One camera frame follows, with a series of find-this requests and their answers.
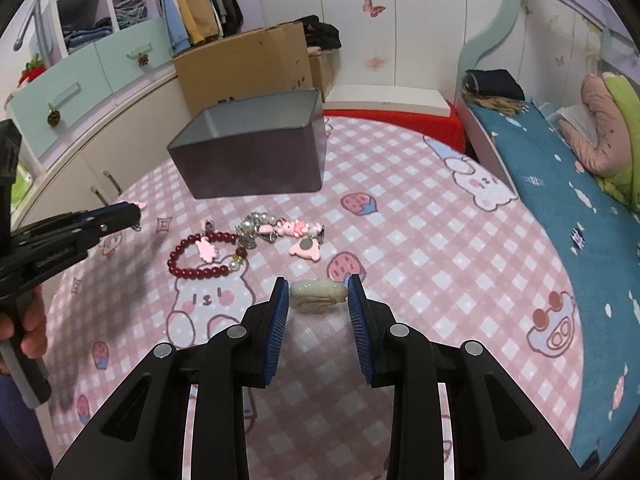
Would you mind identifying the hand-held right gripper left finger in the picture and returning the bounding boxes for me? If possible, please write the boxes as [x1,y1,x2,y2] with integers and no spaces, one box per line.
[50,276,291,480]

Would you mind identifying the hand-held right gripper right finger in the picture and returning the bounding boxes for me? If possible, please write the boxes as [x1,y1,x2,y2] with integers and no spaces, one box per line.
[346,273,586,480]

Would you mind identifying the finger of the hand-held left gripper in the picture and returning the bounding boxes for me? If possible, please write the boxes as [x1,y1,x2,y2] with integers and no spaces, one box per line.
[12,202,142,267]
[0,246,88,306]

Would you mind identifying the pearl bead bracelet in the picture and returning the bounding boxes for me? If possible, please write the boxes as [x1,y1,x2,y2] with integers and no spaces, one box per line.
[235,211,281,252]

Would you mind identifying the grey metal tin box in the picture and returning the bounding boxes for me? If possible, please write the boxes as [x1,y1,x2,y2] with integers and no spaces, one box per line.
[166,88,327,200]

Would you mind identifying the person's left hand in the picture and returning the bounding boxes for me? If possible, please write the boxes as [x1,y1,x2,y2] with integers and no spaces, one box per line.
[0,285,49,361]

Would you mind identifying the green bag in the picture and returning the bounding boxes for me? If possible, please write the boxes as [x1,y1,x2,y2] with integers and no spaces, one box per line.
[10,160,34,207]

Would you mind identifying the white low cabinet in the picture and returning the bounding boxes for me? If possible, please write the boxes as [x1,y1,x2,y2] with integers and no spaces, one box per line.
[10,67,192,233]

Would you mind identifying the wide mint drawer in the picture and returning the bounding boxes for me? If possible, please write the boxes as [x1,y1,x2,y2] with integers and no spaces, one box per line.
[10,42,104,130]

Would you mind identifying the red plush toy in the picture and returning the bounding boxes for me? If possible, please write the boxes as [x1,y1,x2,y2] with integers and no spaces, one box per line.
[19,52,47,87]

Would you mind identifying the pink bear hair clip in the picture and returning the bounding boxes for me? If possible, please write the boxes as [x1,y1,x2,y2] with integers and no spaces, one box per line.
[289,237,324,262]

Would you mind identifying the pink checked tablecloth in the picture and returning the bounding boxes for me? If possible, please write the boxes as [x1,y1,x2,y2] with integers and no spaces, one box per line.
[47,115,587,480]

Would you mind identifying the folded dark jeans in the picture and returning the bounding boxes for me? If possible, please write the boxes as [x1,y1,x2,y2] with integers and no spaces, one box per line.
[64,17,113,51]

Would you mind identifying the grey metal handrail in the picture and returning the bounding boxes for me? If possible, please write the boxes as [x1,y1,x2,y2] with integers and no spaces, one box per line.
[12,0,62,52]

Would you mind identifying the person's blue clothing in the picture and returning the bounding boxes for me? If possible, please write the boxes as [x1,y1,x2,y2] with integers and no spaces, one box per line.
[0,374,53,480]

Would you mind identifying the narrow mint drawer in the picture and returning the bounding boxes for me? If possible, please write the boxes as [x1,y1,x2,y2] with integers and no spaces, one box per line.
[95,16,174,84]

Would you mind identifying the folded light jeans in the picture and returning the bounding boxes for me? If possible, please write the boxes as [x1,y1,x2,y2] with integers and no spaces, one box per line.
[114,0,148,28]

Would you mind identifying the large cardboard box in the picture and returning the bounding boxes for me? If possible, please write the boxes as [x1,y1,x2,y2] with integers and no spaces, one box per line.
[172,22,315,117]

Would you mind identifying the hanging light blue shirt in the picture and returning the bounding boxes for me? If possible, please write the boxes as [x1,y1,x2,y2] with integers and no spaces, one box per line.
[152,0,189,57]

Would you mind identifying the red stool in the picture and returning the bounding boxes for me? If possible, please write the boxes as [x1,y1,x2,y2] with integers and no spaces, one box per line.
[322,102,467,154]

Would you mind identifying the hanging tan jacket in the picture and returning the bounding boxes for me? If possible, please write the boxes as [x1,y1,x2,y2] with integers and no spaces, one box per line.
[167,0,221,47]

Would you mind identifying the white board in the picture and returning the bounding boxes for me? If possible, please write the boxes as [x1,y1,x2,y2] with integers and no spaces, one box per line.
[324,85,457,117]

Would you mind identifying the small cardboard box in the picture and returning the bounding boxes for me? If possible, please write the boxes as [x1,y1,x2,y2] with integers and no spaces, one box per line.
[307,52,335,103]

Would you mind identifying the black clothes pile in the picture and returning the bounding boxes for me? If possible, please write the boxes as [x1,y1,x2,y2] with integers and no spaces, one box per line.
[295,15,343,54]

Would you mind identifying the folded dark clothes stack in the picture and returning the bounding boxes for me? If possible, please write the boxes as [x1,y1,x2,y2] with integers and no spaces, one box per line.
[462,69,527,117]

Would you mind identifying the pink pillow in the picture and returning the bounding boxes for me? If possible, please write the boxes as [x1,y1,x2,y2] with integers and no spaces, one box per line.
[557,74,633,174]

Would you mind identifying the white panel wardrobe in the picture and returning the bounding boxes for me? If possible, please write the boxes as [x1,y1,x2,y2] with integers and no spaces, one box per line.
[250,0,507,107]

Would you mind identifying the green blanket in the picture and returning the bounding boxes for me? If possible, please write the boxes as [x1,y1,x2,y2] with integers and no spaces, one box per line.
[597,71,640,212]

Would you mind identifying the red bead bracelet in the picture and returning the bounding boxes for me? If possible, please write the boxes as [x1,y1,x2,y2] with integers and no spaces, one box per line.
[168,231,247,281]

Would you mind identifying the mint bunk bed frame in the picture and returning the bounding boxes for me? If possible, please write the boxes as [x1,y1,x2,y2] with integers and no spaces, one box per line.
[456,0,640,201]

